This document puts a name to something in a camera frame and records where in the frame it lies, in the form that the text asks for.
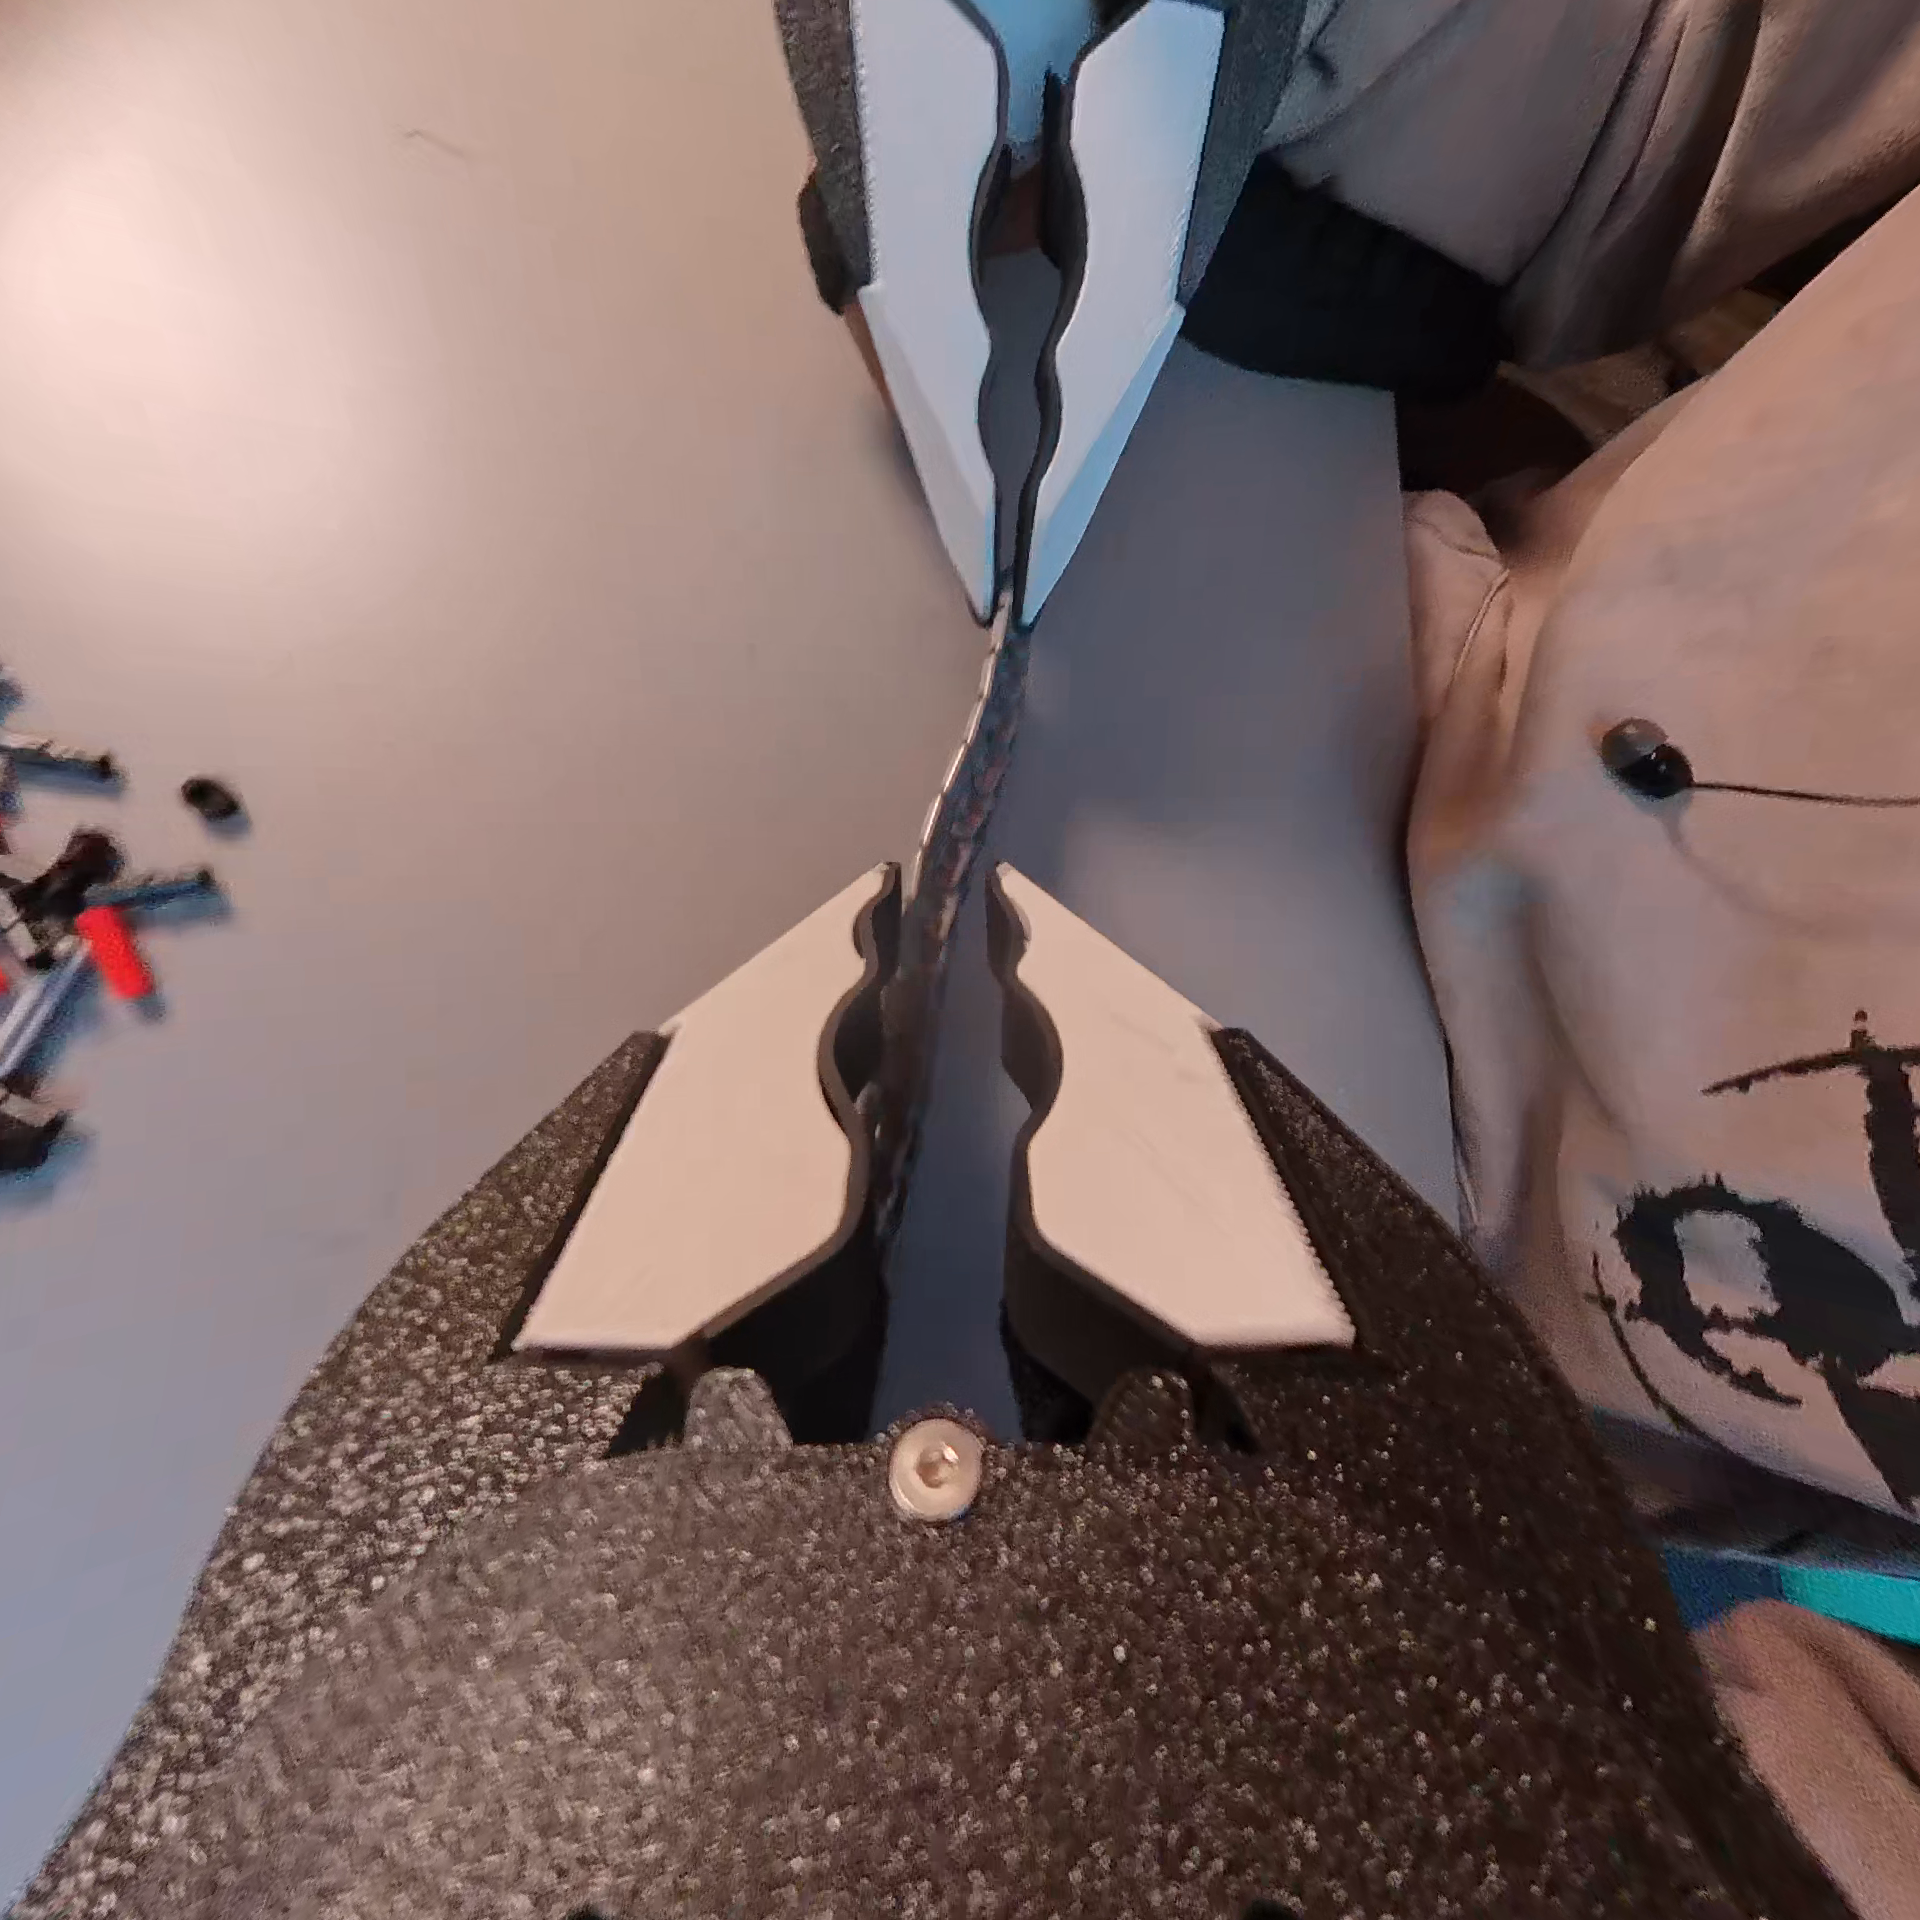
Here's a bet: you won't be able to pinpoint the grey toy track chain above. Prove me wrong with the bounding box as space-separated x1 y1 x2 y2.
876 626 1037 1249

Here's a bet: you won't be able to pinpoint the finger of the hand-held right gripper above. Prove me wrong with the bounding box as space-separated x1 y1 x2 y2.
848 0 1007 629
1007 0 1235 629

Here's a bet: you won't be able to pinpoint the person's right forearm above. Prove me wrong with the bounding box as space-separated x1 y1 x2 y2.
1205 0 1920 401

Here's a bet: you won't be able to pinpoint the grey desk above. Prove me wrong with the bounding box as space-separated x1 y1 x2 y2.
0 0 1468 1861

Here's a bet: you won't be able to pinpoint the person's right hand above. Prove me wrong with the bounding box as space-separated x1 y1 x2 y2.
800 180 906 397

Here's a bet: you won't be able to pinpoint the black clip microphone with cable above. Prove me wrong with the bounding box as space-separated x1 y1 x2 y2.
1597 716 1920 813

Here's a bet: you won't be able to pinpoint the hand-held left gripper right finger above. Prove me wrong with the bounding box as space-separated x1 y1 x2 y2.
981 853 1360 1437

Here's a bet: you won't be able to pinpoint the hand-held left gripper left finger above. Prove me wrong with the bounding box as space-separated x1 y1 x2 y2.
513 853 915 1441

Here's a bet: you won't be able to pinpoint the beige printed hoodie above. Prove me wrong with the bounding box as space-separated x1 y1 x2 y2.
1407 195 1920 1514

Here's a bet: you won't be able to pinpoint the beige pants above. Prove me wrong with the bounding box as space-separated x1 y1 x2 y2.
1692 1613 1920 1920

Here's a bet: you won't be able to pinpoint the pile of small toy pins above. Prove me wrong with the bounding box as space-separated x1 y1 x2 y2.
0 661 228 1170

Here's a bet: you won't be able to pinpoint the teal garment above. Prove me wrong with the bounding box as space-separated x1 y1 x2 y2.
1657 1541 1920 1632

